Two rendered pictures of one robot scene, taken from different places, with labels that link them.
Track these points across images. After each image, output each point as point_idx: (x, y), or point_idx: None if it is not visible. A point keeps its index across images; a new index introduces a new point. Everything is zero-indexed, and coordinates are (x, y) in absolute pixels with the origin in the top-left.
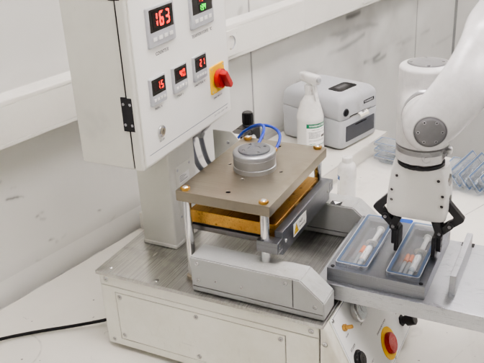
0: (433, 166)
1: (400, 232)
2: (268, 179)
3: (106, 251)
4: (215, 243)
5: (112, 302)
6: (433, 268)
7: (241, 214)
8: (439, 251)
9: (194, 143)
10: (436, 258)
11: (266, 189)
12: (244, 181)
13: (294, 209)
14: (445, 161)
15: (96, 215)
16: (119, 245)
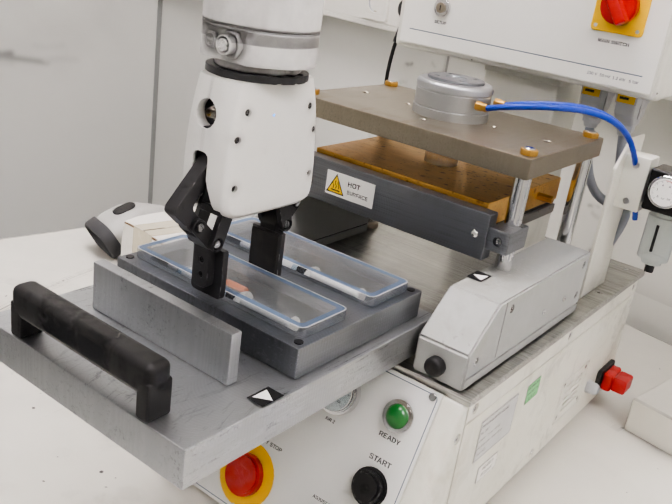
0: (213, 62)
1: (265, 243)
2: (395, 109)
3: (637, 332)
4: (460, 253)
5: None
6: (168, 285)
7: (365, 142)
8: (193, 279)
9: (589, 127)
10: (197, 295)
11: (359, 102)
12: (396, 102)
13: (369, 169)
14: (235, 80)
15: (671, 284)
16: (655, 344)
